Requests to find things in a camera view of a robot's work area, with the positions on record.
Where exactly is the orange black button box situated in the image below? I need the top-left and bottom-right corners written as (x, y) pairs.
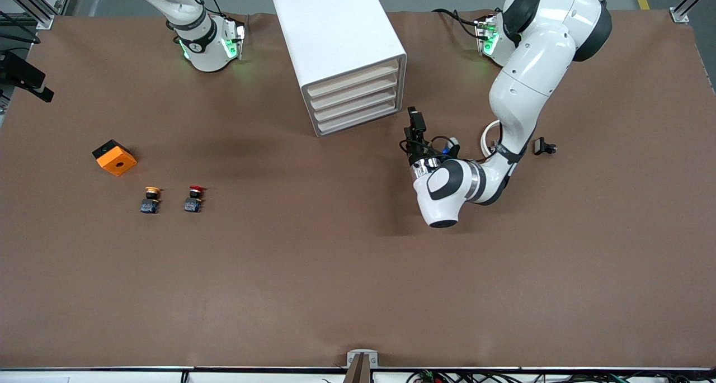
top-left (92, 139), bottom-right (138, 177)

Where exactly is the yellow push button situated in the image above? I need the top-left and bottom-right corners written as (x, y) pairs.
top-left (140, 186), bottom-right (163, 214)

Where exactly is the red push button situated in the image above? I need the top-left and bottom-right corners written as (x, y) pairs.
top-left (183, 185), bottom-right (205, 214)

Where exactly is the brown table mat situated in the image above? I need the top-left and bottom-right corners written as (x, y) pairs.
top-left (0, 10), bottom-right (716, 371)

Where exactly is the white curved plastic ring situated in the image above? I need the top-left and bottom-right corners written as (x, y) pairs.
top-left (479, 120), bottom-right (504, 158)

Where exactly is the aluminium frame profile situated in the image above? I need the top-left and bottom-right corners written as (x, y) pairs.
top-left (0, 0), bottom-right (76, 30)
top-left (670, 0), bottom-right (716, 24)

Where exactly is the grey metal bracket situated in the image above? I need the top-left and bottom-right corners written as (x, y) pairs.
top-left (347, 349), bottom-right (379, 368)

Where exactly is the brown upright post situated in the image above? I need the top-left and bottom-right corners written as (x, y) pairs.
top-left (342, 354), bottom-right (373, 383)

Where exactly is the tangled black cable bundle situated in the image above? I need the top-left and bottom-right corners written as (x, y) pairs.
top-left (406, 369), bottom-right (716, 383)

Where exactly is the white table edge rail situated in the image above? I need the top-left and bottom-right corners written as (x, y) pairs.
top-left (0, 365), bottom-right (716, 383)

